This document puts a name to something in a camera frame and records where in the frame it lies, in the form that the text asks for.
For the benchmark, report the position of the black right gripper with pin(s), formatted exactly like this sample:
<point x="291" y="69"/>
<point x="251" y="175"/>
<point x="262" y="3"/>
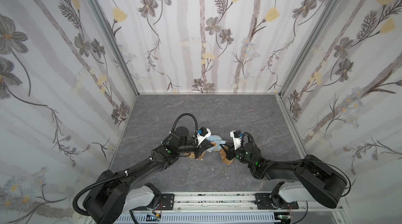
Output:
<point x="232" y="152"/>

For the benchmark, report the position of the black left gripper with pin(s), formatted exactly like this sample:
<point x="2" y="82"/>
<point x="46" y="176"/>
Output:
<point x="194" y="147"/>

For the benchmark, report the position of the brown teddy bear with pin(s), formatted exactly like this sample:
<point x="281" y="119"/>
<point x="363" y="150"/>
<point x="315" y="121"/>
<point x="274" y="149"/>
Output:
<point x="222" y="154"/>

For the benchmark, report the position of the light blue teddy hoodie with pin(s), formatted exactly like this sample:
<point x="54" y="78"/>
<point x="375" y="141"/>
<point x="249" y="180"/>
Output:
<point x="216" y="141"/>

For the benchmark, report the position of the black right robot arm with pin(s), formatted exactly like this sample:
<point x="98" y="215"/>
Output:
<point x="305" y="179"/>

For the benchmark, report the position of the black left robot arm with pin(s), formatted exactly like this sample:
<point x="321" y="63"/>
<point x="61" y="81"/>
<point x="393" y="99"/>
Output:
<point x="117" y="192"/>

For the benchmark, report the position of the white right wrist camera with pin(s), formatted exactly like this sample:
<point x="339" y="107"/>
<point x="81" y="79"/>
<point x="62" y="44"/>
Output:
<point x="236" y="136"/>

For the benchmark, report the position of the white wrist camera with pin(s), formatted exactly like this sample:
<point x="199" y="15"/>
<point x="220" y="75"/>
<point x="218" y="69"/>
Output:
<point x="202" y="134"/>
<point x="236" y="136"/>

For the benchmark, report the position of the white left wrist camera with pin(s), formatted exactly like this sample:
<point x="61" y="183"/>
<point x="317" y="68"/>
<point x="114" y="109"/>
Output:
<point x="202" y="134"/>

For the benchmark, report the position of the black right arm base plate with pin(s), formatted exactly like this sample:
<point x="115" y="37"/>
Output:
<point x="268" y="201"/>

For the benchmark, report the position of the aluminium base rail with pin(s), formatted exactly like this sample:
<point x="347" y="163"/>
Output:
<point x="309" y="212"/>

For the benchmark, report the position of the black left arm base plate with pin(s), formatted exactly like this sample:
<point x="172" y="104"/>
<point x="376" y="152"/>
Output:
<point x="164" y="202"/>

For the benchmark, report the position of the white perforated cable tray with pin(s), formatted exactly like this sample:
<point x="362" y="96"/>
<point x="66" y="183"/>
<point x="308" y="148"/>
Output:
<point x="208" y="218"/>

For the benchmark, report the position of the aluminium corner post left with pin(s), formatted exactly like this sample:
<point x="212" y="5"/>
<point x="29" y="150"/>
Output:
<point x="107" y="31"/>

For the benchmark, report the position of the aluminium corner post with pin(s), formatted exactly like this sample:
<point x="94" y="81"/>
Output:
<point x="322" y="22"/>
<point x="107" y="31"/>

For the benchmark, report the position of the aluminium corner post right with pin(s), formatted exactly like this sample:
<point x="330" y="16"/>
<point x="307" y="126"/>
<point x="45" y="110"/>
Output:
<point x="322" y="22"/>

